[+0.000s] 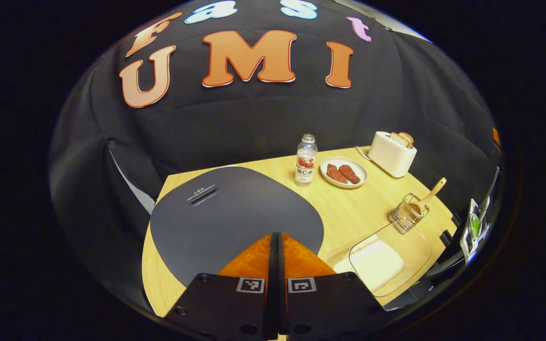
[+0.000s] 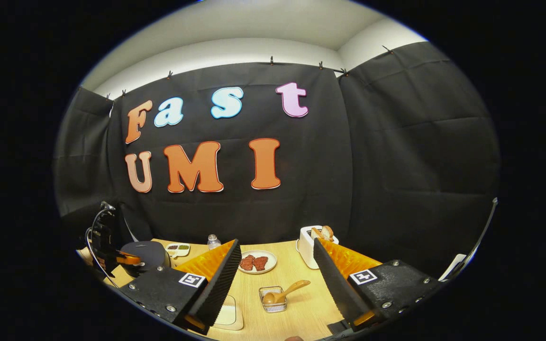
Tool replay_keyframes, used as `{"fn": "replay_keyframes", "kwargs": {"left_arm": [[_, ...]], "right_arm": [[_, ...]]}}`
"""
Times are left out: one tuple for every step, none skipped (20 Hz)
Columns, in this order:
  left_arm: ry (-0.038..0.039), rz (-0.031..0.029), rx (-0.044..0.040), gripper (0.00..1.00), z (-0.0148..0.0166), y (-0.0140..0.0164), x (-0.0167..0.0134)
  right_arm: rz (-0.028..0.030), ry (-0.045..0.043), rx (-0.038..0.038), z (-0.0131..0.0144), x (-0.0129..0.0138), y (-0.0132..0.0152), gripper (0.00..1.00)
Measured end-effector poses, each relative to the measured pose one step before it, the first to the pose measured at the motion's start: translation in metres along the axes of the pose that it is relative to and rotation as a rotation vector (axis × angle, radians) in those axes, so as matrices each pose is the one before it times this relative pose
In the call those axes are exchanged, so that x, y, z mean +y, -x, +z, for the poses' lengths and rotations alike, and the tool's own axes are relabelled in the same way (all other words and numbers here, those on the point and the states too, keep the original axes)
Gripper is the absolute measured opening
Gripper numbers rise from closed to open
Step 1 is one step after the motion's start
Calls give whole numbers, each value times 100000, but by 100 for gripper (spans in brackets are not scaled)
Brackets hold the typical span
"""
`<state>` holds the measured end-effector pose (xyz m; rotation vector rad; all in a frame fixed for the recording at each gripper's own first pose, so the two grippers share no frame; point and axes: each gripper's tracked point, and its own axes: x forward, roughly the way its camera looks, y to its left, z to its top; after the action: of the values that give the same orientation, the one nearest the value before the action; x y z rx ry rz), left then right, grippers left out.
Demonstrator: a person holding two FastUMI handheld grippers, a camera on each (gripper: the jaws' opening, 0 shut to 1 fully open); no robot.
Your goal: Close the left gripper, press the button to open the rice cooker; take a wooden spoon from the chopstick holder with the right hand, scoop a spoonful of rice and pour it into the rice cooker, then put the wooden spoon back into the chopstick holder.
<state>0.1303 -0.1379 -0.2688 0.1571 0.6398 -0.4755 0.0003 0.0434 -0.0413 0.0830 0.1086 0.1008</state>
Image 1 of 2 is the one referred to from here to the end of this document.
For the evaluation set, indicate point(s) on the red meat piece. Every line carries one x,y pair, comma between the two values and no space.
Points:
335,174
350,174

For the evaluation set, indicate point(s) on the toasted bread slice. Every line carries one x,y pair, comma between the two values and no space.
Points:
408,137
400,139

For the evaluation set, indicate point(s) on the white round plate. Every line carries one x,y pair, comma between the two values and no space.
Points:
360,177

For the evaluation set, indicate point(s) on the white toaster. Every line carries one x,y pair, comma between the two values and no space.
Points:
389,158

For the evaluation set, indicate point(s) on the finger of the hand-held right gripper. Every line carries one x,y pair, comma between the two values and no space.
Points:
496,137

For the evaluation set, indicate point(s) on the clear glass rice container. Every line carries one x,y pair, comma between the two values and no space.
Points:
415,251

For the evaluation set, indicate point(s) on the dark grey rice cooker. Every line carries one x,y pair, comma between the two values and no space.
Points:
235,213

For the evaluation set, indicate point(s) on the clear drink bottle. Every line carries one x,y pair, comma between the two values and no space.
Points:
305,163

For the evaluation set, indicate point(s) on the white printed card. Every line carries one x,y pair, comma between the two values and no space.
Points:
474,227

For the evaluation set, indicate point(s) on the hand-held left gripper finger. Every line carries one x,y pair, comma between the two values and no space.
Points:
273,284
281,284

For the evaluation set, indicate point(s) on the wooden spoon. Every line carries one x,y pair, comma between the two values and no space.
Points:
427,196

